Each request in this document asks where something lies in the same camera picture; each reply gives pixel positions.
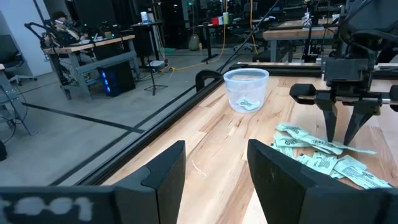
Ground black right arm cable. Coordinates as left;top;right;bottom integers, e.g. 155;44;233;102
217;0;280;74

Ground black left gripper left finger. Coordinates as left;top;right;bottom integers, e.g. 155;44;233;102
113;139;187;224

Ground grey-green bag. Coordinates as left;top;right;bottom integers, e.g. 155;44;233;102
188;33;201;52

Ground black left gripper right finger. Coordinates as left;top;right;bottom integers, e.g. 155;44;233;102
247;139;355;224

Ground yellow hanging cable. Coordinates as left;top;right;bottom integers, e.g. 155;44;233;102
248;0;259;56
169;0;229;72

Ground person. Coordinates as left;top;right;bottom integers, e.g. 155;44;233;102
43;11;94;86

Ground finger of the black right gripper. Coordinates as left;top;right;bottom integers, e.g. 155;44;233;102
343;96;382;146
314;91;339;143

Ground clear bottle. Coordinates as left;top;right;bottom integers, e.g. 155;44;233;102
300;11;313;29

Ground clear plastic cup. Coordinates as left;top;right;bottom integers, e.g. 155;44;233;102
223;67;270;114

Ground black computer tower blue lights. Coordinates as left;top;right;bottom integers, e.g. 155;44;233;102
97;60;137;98

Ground black desk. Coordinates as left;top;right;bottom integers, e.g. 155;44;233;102
130;21;165;68

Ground black office chair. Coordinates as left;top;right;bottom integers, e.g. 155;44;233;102
0;34;38;86

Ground black tripod stand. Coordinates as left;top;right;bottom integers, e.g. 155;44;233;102
136;58;170;96

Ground wooden workbench grey legs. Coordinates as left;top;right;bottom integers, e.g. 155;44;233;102
42;34;140;102

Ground black C-clamp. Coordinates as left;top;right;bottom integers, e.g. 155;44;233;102
195;69;223;93

